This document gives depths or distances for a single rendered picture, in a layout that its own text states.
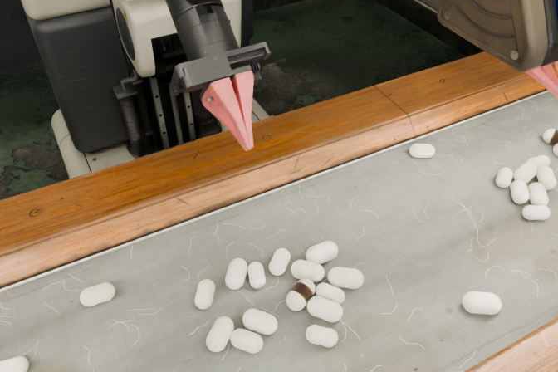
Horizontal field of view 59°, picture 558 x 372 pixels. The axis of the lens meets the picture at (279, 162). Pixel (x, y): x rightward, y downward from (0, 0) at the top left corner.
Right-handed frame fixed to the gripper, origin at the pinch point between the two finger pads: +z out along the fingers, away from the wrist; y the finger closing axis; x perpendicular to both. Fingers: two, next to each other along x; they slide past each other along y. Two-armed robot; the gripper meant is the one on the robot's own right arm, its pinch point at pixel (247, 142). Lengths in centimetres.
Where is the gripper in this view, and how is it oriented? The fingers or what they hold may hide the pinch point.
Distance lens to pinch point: 53.2
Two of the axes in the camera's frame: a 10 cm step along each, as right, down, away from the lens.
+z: 3.6, 9.3, -0.6
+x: -2.9, 1.7, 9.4
